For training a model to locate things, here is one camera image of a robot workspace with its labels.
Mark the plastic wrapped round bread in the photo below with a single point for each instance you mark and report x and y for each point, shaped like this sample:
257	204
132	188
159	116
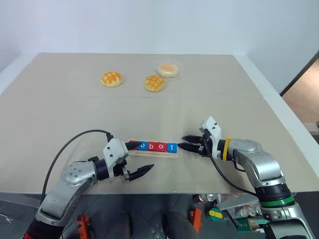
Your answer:
168	70

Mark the pineapple bun bread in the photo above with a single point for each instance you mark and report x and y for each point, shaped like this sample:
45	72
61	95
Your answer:
154	83
112	79

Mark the drink cans under table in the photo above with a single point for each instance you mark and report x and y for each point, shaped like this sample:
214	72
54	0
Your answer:
206	197

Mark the orange plastic object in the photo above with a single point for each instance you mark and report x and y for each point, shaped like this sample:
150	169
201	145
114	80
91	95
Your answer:
197	220

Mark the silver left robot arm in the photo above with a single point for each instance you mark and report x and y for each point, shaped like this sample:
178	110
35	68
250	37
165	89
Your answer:
72	176

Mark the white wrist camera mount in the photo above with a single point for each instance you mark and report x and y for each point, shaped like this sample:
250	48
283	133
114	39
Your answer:
115	152
214	133

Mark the blue letter tile o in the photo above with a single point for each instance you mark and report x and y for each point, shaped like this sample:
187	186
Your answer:
142	146

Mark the red letter tile b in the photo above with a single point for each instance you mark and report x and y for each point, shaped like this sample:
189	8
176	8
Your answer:
152	146

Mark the yellow band on right wrist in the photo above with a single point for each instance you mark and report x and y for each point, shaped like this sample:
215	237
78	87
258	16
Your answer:
225	149

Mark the green and white box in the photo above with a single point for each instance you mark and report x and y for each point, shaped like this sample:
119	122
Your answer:
245	224

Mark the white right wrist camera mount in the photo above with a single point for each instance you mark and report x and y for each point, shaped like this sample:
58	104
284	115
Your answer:
214	133

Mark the dark rounded shape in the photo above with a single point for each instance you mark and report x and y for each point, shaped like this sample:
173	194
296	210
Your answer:
178	226

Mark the wooden letter tray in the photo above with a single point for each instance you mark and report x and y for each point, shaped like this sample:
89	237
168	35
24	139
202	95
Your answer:
154	155

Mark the brown wooden door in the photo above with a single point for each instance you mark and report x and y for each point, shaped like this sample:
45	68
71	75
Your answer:
304	84

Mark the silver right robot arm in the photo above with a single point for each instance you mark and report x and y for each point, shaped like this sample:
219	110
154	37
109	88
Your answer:
264	164

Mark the blue letter tile t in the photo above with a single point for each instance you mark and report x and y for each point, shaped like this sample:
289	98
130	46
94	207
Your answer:
172	147

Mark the red letter tile o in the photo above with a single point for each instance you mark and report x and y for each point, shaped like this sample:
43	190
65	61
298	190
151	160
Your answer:
162	147

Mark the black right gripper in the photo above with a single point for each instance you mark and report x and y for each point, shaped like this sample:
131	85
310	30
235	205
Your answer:
206	148

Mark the red letter tile r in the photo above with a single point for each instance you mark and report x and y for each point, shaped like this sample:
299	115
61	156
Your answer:
136	148

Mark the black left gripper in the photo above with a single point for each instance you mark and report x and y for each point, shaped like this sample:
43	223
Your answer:
120	169

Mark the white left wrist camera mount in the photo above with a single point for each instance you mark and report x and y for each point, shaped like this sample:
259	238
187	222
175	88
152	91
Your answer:
115	152

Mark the orange and black tool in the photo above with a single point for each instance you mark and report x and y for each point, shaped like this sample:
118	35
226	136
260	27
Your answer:
82	226

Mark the green box with yellow part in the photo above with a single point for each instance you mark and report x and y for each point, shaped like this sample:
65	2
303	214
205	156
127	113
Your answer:
215	214

